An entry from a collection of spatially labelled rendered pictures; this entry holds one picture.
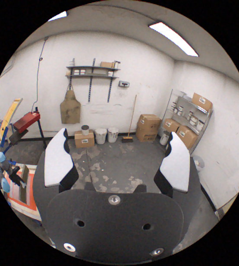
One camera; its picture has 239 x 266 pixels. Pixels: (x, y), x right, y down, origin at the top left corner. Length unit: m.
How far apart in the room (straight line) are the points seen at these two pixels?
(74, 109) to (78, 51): 1.45
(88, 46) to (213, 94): 3.12
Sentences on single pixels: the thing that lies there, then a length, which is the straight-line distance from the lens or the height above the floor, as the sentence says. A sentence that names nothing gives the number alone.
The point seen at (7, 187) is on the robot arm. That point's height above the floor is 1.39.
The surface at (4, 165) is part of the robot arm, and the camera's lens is 0.72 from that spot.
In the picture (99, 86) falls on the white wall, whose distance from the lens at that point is 2.32.
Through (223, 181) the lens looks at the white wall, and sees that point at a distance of 2.94.
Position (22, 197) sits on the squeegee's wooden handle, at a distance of 0.87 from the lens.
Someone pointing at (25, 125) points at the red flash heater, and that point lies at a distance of 1.79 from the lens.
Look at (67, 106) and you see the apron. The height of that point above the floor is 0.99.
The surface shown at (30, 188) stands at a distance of 1.05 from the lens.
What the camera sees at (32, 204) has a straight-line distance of 1.00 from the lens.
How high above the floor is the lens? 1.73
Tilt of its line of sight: 32 degrees down
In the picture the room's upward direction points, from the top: 12 degrees clockwise
